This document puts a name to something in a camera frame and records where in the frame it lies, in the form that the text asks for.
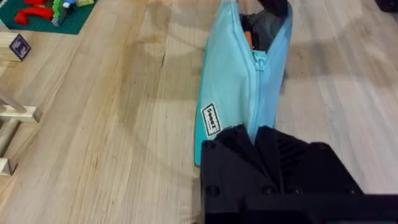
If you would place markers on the wooden block with purple label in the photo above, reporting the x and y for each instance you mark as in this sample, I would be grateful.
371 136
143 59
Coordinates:
17 46

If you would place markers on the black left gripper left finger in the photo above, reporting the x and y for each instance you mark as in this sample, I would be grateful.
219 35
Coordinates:
230 165

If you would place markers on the green board with toy blocks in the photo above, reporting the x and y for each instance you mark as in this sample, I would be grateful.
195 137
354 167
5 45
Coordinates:
46 14

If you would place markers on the heap of plain wooden blocks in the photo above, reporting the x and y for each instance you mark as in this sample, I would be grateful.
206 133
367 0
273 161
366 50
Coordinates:
15 113

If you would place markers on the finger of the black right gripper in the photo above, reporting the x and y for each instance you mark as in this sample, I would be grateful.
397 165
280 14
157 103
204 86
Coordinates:
274 6

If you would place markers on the light blue zip bag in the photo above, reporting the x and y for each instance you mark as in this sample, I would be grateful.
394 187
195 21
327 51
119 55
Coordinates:
228 77

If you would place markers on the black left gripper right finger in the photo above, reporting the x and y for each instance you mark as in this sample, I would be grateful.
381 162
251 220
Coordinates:
304 168

